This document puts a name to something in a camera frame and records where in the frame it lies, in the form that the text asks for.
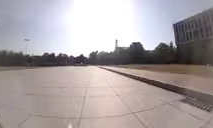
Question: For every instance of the row of trees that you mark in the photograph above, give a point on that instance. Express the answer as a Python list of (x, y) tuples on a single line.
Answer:
[(127, 58)]

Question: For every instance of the tall thin tower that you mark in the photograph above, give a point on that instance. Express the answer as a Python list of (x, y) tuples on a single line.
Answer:
[(116, 43)]

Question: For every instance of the grey concrete slab plaza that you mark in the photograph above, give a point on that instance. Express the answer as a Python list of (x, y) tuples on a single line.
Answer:
[(60, 95)]

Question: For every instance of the dark drain channel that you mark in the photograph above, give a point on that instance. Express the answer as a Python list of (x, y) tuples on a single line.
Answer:
[(167, 86)]

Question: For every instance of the street lamp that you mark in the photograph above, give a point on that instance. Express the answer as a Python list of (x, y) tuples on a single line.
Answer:
[(26, 40)]

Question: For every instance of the pale paved strip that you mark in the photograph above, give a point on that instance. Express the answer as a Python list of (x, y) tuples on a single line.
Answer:
[(194, 83)]

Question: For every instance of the grey building with windows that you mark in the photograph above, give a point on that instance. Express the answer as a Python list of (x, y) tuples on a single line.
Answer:
[(197, 30)]

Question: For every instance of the metal drain grate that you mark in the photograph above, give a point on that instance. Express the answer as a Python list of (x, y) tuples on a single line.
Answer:
[(197, 103)]

